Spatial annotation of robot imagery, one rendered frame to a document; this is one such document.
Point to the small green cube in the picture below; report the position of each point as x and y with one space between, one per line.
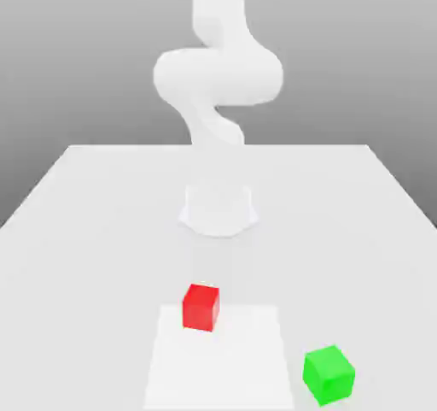
328 375

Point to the small red cube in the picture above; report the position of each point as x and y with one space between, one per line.
200 308

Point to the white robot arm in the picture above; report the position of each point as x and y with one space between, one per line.
218 76

